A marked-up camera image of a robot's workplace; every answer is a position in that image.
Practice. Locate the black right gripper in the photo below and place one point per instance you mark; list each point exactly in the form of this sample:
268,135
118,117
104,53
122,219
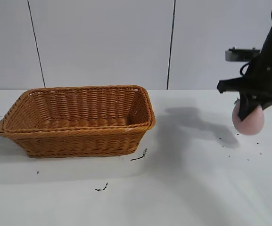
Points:
265,77

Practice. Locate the pink round bun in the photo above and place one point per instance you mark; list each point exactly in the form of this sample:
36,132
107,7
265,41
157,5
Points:
251,124

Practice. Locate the brown woven wicker basket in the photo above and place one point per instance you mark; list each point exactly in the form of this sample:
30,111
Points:
79,141

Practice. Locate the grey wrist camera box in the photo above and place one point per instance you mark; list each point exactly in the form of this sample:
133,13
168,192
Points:
239,55

